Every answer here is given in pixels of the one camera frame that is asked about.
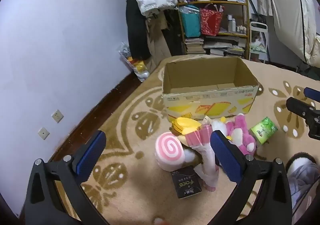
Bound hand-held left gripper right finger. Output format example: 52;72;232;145
210;130;293;225

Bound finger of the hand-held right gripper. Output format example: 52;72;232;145
286;98;320;125
304;87;320;103

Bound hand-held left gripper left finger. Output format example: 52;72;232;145
24;129;110;225

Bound pink bunny plush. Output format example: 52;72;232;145
212;114;258;155

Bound pink swirl roll plush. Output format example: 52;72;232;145
155;132;185;172

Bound cardboard box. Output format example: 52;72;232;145
162;56;259;122

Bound pink striped plush toy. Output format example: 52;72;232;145
186;125;220;192

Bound brown fuzzy slipper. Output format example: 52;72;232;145
285;152;317;173

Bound green tissue pack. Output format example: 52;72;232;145
250;116;278;145

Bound small black box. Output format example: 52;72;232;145
171;165;203;200

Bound yellow plush toy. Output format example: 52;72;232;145
171;117;202;145

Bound person's grey fleece pants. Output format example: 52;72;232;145
287;162;320;218

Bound beige patterned rug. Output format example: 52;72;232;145
49;55;320;225

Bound white metal cart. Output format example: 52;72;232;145
249;21;268;63

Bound cream puffer coat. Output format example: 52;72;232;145
266;0;320;66

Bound pile of magazines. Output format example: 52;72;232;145
204;36;245;57

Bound clear bag of yellow toys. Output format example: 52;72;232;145
119;43;150;82

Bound wooden shelf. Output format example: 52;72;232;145
176;0;250;58

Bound stack of books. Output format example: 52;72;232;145
185;38;205;54

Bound red gift bag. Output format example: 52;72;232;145
199;4;224;36

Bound beige coat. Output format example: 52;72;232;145
145;15;173;66

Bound black coat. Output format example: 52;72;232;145
122;0;150;59

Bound black hanging garment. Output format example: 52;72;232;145
162;9;185;57

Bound teal bag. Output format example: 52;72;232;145
180;6;202;38

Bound white wall socket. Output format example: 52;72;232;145
37;127;50;140
51;109;64;123

